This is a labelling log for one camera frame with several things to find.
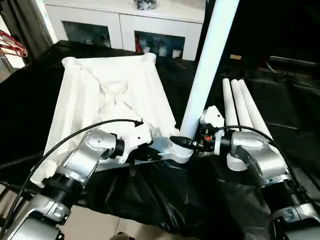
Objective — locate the white plastic table leg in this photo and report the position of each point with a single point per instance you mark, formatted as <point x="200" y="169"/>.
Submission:
<point x="229" y="105"/>
<point x="255" y="112"/>
<point x="241" y="107"/>
<point x="210" y="65"/>

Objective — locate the white plastic table top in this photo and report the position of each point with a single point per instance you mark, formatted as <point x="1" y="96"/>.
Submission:
<point x="115" y="95"/>

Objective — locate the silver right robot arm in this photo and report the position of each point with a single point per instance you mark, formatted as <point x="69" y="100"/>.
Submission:
<point x="265" y="165"/>

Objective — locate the black plastic mat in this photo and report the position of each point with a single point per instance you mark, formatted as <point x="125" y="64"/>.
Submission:
<point x="165" y="200"/>

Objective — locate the small white jar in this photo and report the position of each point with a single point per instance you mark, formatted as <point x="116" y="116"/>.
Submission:
<point x="176" y="53"/>
<point x="162" y="50"/>

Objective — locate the red bottle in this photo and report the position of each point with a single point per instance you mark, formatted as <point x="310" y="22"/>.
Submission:
<point x="139" y="48"/>

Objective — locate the small yellow label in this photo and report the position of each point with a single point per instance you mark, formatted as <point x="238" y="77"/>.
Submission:
<point x="235" y="57"/>

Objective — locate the white sideboard cabinet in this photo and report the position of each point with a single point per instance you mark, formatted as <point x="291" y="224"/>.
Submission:
<point x="160" y="20"/>

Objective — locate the black low shelf board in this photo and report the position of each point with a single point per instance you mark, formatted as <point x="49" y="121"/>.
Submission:
<point x="295" y="61"/>

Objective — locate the grey crumpled object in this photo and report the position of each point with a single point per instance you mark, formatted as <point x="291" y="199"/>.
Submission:
<point x="145" y="4"/>

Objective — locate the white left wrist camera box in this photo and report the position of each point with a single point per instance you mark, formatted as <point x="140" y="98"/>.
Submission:
<point x="140" y="136"/>

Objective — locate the black folding table frame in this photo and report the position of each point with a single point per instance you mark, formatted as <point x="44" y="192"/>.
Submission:
<point x="7" y="192"/>

